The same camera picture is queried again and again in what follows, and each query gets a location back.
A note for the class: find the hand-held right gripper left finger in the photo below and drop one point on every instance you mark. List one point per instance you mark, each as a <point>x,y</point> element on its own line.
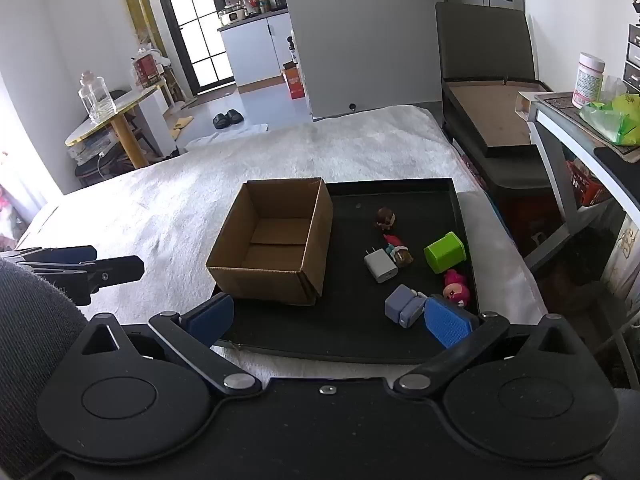
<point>212,317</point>

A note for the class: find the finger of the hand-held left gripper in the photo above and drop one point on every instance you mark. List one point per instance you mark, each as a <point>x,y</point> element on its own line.
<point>65,254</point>
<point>120,267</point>

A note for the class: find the green plastic box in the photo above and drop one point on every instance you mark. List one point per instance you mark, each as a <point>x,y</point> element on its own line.
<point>444,255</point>

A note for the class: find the grey drawer organizer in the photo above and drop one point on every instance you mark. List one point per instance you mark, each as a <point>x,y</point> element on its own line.
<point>632,55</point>

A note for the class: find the white kitchen cabinet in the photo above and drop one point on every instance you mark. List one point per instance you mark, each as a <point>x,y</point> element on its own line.
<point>250,55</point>

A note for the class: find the pink figurine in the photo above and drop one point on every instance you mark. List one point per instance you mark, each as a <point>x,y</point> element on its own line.
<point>456,287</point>

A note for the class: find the brown round figurine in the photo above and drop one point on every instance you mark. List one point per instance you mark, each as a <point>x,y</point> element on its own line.
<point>386,217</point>

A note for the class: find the black framed glass door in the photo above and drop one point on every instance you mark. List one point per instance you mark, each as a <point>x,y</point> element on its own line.
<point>200,25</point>

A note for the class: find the black storage case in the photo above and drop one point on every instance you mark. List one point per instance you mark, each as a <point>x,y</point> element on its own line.
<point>480,40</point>

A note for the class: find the brown cardboard box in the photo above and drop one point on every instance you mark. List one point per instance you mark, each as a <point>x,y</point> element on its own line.
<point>260,285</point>

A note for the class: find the green plastic bag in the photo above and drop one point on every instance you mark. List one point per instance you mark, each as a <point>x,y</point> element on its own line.
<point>617,120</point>

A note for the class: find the red and blue figurine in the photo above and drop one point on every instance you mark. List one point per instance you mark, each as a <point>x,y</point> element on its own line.
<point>400,255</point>

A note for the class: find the white charger plug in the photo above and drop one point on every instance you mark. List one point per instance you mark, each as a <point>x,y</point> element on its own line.
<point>379,266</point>

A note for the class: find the white jar pink lid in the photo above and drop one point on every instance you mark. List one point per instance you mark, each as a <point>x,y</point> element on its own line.
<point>589,82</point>

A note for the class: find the yellow slippers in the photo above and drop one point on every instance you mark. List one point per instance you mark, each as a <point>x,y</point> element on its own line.
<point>181,124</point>

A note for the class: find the red snack box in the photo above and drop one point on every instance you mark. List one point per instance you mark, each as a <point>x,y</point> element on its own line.
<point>587,187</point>

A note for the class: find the black tray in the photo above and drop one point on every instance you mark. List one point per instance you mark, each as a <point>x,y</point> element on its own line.
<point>345,320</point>

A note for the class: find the dark desk mat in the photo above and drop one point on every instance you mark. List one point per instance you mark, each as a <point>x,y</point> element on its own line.
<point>560,101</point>

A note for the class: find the clear glass bottle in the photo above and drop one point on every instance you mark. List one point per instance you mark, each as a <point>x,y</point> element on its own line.
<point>97,97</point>

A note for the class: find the round yellow-top table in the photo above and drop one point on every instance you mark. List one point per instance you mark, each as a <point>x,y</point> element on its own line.
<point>120,105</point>

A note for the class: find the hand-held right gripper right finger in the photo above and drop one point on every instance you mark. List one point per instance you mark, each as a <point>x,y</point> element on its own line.
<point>447,325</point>

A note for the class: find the person's left forearm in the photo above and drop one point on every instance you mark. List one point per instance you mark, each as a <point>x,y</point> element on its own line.
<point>30,340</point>

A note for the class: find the floral cloth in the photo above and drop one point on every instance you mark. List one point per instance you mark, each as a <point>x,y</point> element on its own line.
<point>10,210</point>

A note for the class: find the orange carton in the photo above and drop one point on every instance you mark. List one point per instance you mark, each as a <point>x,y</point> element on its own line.
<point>295,85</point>

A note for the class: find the white rice cooker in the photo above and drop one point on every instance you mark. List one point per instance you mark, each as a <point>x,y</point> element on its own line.
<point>232,16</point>

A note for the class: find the white desk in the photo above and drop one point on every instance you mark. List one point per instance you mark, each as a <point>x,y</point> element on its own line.
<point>550,125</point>

